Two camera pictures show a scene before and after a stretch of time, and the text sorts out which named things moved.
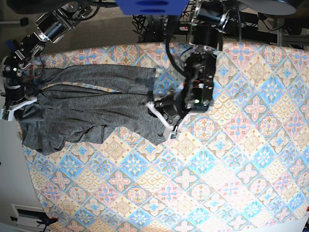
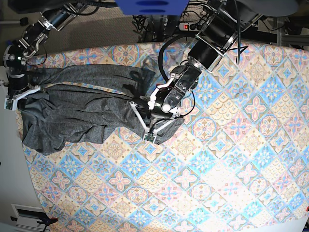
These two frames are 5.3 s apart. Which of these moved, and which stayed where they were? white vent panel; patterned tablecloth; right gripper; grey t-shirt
Moved: right gripper
Stayed: patterned tablecloth; white vent panel; grey t-shirt
